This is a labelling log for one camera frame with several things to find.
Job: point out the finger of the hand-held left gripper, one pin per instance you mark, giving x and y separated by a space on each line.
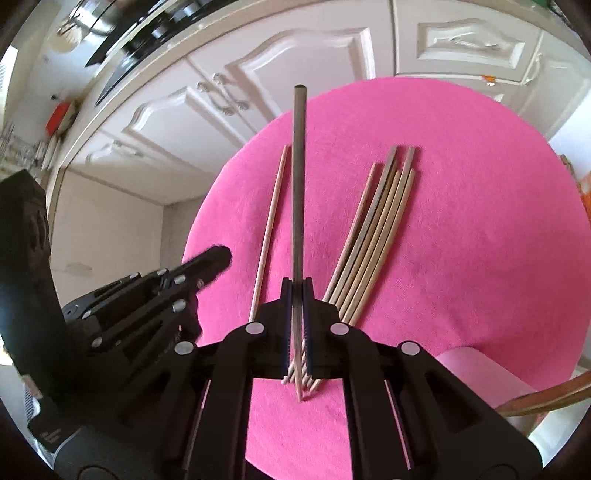
207 261
184 318

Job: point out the brown wooden chopstick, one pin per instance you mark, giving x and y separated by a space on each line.
535 406
549 392

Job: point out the dark wooden chopstick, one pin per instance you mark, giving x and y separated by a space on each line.
299 184

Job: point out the light wooden chopstick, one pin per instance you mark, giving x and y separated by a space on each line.
272 221

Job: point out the orange printed packet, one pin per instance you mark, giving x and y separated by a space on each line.
582 184

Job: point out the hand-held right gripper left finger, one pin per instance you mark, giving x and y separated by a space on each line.
287 323

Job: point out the black gas hob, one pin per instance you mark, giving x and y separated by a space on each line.
111 85

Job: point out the pile of wooden chopsticks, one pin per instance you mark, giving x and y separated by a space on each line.
369 240

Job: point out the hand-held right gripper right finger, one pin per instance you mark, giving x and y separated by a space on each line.
308 323

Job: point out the red bowl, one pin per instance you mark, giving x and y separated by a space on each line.
60 119

